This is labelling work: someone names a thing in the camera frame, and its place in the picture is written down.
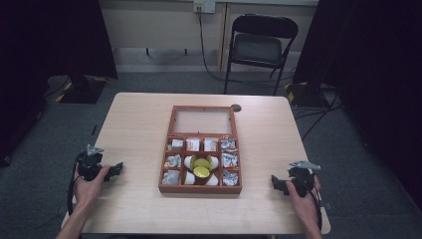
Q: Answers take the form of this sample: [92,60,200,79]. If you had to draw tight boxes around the black folding chair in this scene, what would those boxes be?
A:
[223,13,300,98]

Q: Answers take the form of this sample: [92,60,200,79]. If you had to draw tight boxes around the dark curtain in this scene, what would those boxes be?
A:
[293,0,422,203]
[0,0,119,167]

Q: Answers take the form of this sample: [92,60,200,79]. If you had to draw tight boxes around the blue printed silver sachet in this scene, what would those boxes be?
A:
[222,169,240,187]
[221,152,239,169]
[220,138,238,153]

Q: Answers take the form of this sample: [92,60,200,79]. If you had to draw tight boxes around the black floor cables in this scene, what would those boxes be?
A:
[292,87,344,141]

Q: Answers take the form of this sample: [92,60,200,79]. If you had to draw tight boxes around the pile of small creamer cups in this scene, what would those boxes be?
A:
[183,153,220,187]

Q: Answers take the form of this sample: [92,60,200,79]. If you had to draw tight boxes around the silver foil sachet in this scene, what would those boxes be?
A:
[164,153,182,168]
[161,169,181,185]
[167,137,184,152]

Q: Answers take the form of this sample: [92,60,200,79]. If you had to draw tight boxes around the glass-paned wooden box lid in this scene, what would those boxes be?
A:
[167,105,239,137]

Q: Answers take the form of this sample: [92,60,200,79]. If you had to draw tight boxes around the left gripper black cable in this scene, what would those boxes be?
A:
[67,152,84,217]

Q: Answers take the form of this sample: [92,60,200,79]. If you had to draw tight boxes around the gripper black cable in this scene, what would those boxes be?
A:
[67,152,84,217]
[308,185,324,232]

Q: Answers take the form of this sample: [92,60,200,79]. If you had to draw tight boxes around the white wall socket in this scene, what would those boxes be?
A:
[193,0,217,15]

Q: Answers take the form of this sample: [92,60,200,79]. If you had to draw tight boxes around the black stand base striped tape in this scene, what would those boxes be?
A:
[45,74,109,105]
[284,81,334,110]

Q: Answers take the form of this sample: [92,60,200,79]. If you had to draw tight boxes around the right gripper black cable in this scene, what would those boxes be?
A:
[308,185,324,232]

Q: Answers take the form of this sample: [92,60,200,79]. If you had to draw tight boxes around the orange and white sachet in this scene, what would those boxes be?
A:
[203,137,219,152]
[185,137,201,152]

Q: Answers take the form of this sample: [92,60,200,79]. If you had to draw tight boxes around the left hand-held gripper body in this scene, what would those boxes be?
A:
[77,143,112,182]

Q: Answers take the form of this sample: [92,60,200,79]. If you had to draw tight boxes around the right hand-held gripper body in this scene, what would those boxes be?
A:
[287,160,322,199]

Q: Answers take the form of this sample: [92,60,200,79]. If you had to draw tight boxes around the person's right hand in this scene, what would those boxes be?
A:
[285,174,322,231]

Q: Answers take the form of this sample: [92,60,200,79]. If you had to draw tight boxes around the wooden compartment box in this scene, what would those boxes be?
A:
[157,132,243,195]

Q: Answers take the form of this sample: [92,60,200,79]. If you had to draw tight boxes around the person's left hand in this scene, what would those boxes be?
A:
[73,164,111,209]

